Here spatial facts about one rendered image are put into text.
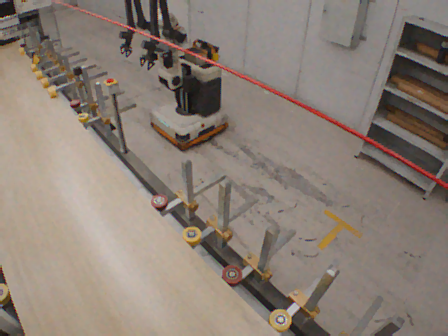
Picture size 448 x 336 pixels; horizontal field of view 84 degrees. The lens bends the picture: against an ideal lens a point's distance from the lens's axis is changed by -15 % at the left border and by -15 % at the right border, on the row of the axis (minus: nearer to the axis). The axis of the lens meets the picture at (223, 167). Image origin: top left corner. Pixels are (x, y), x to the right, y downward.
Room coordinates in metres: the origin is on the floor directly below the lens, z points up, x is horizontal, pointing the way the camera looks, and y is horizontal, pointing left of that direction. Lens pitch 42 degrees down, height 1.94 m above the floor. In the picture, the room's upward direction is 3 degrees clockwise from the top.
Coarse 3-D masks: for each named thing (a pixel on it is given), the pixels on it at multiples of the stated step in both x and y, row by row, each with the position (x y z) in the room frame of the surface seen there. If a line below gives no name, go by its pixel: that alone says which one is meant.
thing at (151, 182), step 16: (48, 64) 3.13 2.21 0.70; (80, 112) 2.06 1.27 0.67; (96, 128) 1.78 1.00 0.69; (112, 144) 1.58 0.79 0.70; (128, 160) 1.41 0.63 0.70; (144, 176) 1.27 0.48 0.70; (160, 192) 1.14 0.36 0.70; (192, 224) 0.93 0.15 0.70; (208, 240) 0.83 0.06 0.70; (224, 256) 0.74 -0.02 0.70; (240, 256) 0.75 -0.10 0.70; (256, 288) 0.58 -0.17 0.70; (272, 288) 0.58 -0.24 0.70; (272, 304) 0.50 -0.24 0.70; (288, 304) 0.50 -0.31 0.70
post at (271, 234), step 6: (270, 228) 0.61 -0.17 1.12; (276, 228) 0.61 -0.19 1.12; (270, 234) 0.60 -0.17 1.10; (276, 234) 0.60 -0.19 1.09; (264, 240) 0.61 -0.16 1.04; (270, 240) 0.59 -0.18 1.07; (276, 240) 0.61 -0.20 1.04; (264, 246) 0.61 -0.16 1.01; (270, 246) 0.59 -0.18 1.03; (264, 252) 0.60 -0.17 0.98; (270, 252) 0.60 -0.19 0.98; (264, 258) 0.60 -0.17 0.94; (270, 258) 0.61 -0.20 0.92; (258, 264) 0.61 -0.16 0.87; (264, 264) 0.59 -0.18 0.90; (264, 270) 0.59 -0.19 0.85; (258, 282) 0.60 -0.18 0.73
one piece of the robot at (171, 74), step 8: (160, 32) 2.61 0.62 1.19; (168, 40) 2.54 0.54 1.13; (176, 48) 2.61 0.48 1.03; (176, 56) 2.63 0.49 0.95; (160, 64) 2.66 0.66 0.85; (176, 64) 2.57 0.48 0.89; (160, 72) 2.60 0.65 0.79; (168, 72) 2.57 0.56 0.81; (176, 72) 2.57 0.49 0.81; (168, 80) 2.51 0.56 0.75; (176, 80) 2.56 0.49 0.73
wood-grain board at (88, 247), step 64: (0, 64) 2.75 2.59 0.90; (0, 128) 1.47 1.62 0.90; (64, 128) 1.48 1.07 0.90; (0, 192) 0.88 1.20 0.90; (64, 192) 0.92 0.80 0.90; (128, 192) 0.95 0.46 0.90; (0, 256) 0.51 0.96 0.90; (64, 256) 0.56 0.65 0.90; (128, 256) 0.59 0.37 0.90; (192, 256) 0.62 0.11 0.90; (64, 320) 0.29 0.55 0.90; (128, 320) 0.33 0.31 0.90; (192, 320) 0.35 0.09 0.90; (256, 320) 0.36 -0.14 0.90
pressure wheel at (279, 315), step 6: (276, 312) 0.39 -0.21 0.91; (282, 312) 0.39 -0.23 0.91; (270, 318) 0.37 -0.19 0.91; (276, 318) 0.37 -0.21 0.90; (282, 318) 0.37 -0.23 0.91; (288, 318) 0.37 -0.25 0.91; (270, 324) 0.35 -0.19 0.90; (276, 324) 0.34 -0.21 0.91; (282, 324) 0.34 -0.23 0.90; (288, 324) 0.34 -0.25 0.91; (276, 330) 0.33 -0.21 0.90; (282, 330) 0.32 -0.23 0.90
